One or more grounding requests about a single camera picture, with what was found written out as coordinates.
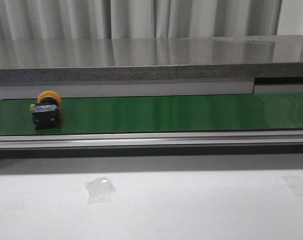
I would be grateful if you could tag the yellow black push button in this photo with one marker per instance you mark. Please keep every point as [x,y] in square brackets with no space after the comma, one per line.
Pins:
[45,113]

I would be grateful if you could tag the clear tape piece left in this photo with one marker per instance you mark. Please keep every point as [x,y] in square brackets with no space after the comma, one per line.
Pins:
[99,190]

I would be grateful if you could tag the clear tape piece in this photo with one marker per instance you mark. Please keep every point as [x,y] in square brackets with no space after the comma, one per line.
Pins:
[99,190]
[295,184]

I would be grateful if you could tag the grey stone countertop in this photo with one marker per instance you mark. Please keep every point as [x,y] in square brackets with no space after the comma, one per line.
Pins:
[151,67]

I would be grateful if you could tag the green conveyor belt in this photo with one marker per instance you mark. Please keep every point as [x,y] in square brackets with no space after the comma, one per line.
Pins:
[160,114]

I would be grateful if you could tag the clear tape piece right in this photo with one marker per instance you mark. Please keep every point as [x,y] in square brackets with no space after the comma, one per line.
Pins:
[295,184]

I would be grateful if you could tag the white pleated curtain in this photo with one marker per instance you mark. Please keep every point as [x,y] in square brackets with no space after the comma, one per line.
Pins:
[147,19]

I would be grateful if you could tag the aluminium conveyor frame rail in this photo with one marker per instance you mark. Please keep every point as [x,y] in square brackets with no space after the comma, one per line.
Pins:
[151,139]

